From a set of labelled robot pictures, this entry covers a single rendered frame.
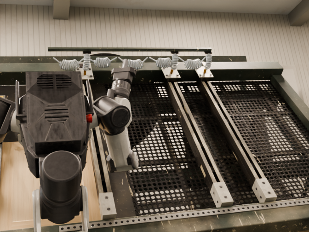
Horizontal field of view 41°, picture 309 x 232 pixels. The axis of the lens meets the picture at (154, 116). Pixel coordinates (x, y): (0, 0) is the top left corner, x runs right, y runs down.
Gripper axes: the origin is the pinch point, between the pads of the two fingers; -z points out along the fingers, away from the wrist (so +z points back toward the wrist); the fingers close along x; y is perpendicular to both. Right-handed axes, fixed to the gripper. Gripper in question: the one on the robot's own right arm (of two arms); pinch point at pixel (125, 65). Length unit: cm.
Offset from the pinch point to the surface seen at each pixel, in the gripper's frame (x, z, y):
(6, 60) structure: 120, -45, 45
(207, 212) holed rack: -37, 62, 34
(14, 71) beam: 83, -14, 17
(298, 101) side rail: -77, -32, 106
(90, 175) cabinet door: 19, 49, 20
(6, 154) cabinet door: 60, 44, 5
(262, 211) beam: -61, 57, 48
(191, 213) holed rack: -31, 64, 31
